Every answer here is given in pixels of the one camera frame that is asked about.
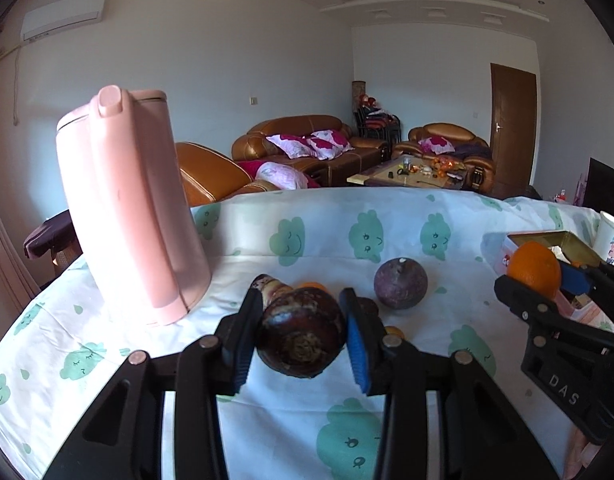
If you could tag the pink electric kettle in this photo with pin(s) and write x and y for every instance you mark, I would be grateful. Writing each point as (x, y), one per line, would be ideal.
(127, 210)

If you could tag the stacked dark chairs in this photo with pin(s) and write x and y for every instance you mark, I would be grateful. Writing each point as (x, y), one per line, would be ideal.
(379, 122)

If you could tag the dark brown water chestnut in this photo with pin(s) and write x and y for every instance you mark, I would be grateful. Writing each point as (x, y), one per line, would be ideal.
(299, 330)

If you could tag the brown wooden door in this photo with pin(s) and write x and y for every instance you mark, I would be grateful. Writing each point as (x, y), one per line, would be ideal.
(512, 130)

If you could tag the pile of oranges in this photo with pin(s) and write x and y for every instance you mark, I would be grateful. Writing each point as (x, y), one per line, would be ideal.
(444, 165)

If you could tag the tall cylindrical floor lamp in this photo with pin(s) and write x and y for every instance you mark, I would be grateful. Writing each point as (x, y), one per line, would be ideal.
(358, 92)

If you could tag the pink bag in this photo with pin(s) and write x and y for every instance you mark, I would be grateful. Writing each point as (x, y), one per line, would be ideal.
(582, 190)

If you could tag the printed paper cup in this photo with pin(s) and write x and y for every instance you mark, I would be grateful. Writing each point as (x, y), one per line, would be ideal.
(607, 230)

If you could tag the dark side table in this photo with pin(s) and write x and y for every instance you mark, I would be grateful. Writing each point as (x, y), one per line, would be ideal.
(49, 240)

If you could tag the rectangular tin box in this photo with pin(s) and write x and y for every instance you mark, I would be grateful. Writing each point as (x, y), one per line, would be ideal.
(579, 247)

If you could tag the long brown leather sofa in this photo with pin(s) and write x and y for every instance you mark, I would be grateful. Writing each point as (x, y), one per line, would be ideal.
(357, 157)

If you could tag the purple blanket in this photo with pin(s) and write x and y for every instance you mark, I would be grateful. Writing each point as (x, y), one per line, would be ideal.
(472, 151)

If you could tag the brown leather armchair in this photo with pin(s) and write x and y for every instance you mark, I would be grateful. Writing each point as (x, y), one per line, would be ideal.
(212, 175)
(442, 130)

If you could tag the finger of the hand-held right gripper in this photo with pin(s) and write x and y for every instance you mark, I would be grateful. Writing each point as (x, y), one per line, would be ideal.
(524, 305)
(574, 277)

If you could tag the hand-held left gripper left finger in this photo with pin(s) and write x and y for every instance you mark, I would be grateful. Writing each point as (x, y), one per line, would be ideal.
(244, 347)

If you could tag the pink floral pillow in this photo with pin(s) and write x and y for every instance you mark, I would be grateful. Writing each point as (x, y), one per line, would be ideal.
(292, 146)
(436, 145)
(329, 142)

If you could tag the pale pink pillow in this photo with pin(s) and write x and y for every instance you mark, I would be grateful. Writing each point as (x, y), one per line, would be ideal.
(282, 177)

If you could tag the white air conditioner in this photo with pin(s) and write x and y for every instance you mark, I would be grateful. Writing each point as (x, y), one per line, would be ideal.
(62, 15)

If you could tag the cloud-printed white tablecloth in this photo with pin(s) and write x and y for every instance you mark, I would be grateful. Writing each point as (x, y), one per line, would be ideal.
(312, 230)

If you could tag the black television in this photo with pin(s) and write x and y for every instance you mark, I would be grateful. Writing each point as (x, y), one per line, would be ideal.
(607, 185)

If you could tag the large orange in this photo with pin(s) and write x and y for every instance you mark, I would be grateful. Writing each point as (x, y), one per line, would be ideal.
(532, 267)

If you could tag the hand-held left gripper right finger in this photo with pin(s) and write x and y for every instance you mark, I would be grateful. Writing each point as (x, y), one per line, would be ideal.
(357, 347)

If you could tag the wooden coffee table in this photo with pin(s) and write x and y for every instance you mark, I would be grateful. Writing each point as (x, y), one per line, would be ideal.
(382, 176)

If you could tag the red blanket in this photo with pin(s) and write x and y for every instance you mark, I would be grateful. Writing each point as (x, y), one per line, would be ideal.
(249, 166)

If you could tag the purple passion fruit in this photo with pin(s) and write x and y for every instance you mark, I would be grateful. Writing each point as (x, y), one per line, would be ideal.
(401, 284)

